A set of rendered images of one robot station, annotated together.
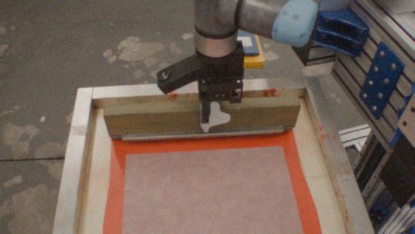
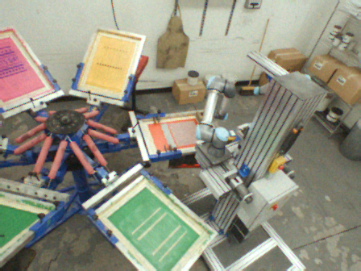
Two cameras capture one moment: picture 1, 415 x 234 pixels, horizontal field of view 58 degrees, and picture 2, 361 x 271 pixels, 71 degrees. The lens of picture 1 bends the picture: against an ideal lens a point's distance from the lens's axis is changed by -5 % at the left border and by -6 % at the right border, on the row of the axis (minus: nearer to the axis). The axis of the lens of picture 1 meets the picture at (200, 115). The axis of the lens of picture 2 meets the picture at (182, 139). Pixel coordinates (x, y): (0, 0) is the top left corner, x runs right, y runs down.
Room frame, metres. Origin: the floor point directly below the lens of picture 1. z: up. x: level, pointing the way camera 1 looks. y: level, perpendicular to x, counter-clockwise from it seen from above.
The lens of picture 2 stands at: (-0.43, -1.80, 2.81)
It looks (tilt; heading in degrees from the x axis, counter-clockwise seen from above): 45 degrees down; 67
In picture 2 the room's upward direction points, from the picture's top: 11 degrees clockwise
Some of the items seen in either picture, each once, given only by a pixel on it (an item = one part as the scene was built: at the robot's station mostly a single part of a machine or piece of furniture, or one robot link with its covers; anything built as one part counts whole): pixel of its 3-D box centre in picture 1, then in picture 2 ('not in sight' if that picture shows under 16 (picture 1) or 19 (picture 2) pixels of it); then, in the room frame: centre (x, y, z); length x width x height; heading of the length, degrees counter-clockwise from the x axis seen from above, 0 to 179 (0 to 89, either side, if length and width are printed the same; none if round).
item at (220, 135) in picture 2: not in sight; (219, 137); (0.42, -0.56, 1.42); 0.13 x 0.12 x 0.14; 153
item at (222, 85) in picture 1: (218, 70); not in sight; (0.55, -0.03, 1.14); 0.09 x 0.08 x 0.12; 94
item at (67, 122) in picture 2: not in sight; (77, 168); (-0.76, -0.10, 0.67); 0.39 x 0.39 x 1.35
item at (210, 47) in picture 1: (215, 35); not in sight; (0.55, -0.03, 1.22); 0.08 x 0.08 x 0.05
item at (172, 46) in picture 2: not in sight; (174, 38); (0.70, 1.96, 1.06); 0.53 x 0.07 x 1.05; 4
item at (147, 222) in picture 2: not in sight; (140, 207); (-0.25, -0.85, 1.05); 1.08 x 0.61 x 0.23; 124
